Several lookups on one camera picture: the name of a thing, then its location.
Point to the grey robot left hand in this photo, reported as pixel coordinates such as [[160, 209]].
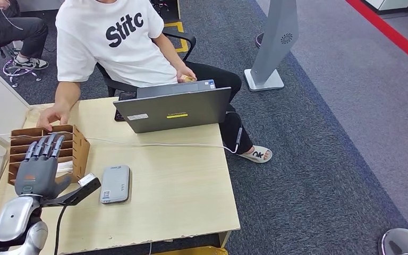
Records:
[[36, 176]]

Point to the person's right hand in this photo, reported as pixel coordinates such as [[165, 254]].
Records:
[[54, 118]]

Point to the person's left hand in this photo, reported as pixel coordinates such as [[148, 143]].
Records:
[[184, 72]]

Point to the hotel ID card autumn print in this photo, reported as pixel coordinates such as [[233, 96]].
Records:
[[189, 79]]

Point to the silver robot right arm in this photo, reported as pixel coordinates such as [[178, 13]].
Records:
[[404, 243]]

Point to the person's left forearm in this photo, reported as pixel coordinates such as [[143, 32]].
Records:
[[168, 52]]

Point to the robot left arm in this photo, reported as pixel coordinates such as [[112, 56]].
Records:
[[14, 218]]

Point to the person's right forearm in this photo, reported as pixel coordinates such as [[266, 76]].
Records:
[[68, 95]]

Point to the white room key cards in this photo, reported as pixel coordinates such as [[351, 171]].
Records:
[[65, 168]]

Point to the person in white shirt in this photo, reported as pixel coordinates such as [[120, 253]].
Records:
[[119, 52]]

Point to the person in dark clothes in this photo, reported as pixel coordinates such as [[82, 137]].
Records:
[[10, 31]]

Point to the black office chair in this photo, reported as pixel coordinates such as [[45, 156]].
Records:
[[180, 35]]

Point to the grey laptop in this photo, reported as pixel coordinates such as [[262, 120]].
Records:
[[176, 111]]

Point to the yellow label sticker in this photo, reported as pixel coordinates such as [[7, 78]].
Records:
[[177, 115]]

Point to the black and white sneaker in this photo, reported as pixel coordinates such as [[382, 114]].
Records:
[[31, 63]]

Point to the metal chair base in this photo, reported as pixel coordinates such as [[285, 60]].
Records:
[[14, 72]]

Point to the white label sticker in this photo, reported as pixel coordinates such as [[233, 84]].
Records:
[[137, 117]]

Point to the round black stand base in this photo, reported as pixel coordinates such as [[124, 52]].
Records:
[[258, 40]]

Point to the grey kiosk stand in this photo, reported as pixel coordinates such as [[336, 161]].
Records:
[[276, 38]]

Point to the white slipper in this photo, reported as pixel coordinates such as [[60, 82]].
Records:
[[258, 155]]

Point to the yellow object under desk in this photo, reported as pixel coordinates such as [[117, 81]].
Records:
[[193, 251]]

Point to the white cabinet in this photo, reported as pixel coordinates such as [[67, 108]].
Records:
[[390, 5]]

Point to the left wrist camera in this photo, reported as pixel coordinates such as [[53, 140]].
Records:
[[88, 180]]

